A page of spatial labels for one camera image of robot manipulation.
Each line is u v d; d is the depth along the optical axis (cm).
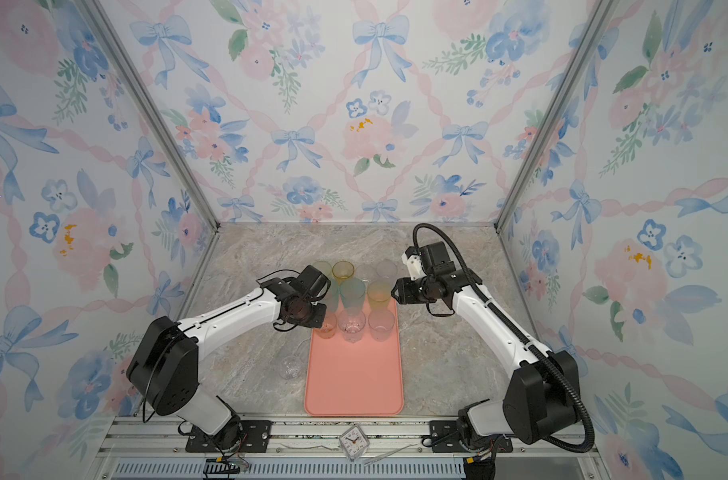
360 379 82
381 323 93
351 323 91
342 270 105
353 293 90
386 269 100
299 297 64
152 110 86
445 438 72
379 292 95
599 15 69
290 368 84
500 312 49
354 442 72
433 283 70
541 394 41
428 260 65
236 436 68
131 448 74
